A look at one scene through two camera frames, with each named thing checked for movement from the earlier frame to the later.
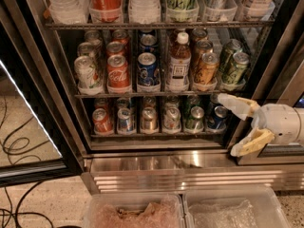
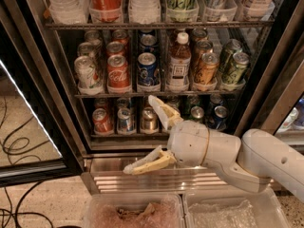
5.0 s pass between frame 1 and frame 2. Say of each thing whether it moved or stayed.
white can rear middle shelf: stayed
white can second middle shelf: stayed
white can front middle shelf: stayed
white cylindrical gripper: moved
